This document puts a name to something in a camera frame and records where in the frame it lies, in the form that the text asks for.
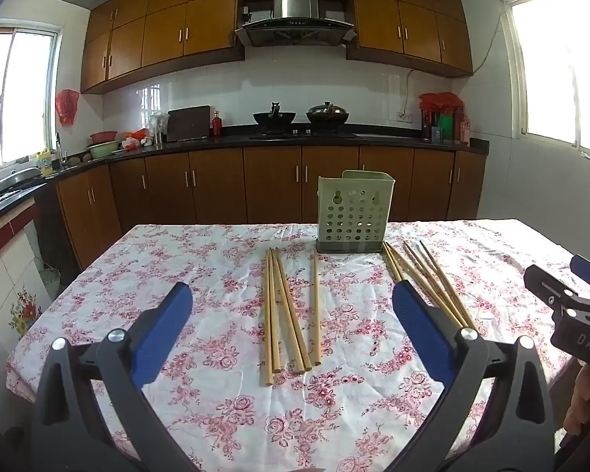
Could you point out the gas stove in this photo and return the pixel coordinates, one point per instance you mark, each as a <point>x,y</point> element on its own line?
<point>300,133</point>

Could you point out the wooden wall cabinet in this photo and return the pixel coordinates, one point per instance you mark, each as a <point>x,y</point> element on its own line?
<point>413,24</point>
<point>167,24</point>

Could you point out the black wok with lid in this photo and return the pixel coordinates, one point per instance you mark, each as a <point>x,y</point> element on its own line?
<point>327,114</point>

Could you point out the wall socket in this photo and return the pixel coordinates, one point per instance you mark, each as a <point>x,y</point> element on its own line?
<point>404,117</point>

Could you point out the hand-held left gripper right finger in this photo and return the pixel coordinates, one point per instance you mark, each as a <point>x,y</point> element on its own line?
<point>420,319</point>

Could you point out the yellow bottle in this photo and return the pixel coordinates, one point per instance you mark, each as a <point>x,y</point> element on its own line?
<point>44,163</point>

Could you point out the steel range hood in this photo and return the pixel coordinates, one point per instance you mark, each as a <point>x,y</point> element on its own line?
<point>295,24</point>

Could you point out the green perforated chopstick holder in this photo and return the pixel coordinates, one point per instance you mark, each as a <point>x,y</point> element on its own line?
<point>354,216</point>

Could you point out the green basin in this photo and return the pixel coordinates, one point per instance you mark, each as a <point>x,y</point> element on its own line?
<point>103,150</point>

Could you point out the metal faucet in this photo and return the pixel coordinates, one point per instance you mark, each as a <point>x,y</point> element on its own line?
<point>59,152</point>

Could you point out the window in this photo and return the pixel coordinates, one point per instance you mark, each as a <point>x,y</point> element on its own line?
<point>19,93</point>
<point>555,69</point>

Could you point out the group of condiment bottles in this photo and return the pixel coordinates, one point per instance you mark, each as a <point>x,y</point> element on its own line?
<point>447,128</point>

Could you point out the orange plastic bag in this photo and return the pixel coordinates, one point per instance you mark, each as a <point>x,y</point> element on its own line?
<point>137,136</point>

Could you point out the dark cutting board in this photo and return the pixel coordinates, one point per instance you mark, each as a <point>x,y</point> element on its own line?
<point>189,123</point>

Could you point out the grey pan lid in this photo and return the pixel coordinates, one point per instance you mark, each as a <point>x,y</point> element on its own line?
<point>17,179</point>

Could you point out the red bottle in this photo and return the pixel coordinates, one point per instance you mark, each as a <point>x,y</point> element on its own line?
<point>217,125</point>

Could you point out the red basin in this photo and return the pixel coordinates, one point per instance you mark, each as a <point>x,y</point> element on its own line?
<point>103,136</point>

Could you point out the small basket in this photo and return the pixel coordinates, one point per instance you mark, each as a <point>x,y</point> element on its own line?
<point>52,280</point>

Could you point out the pink floral tablecloth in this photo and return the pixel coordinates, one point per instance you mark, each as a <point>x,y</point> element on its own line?
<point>201,280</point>

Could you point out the red bag over bottles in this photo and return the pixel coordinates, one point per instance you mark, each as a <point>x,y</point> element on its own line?
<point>440,101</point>

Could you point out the person's right hand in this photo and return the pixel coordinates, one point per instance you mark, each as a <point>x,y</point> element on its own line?
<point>577,398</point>

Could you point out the black kitchen countertop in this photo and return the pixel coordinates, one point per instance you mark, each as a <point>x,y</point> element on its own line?
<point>388,140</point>

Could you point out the wooden base cabinets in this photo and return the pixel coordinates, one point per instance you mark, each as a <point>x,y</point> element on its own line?
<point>275,182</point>

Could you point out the red plastic bag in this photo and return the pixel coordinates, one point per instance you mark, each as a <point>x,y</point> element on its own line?
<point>67,107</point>

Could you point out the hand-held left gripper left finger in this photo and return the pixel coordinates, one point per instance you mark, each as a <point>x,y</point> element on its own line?
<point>162,324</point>

